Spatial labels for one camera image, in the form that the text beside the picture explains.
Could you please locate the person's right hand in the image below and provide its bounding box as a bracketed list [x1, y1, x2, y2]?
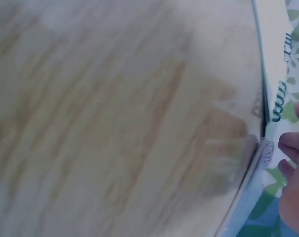
[277, 100, 299, 237]

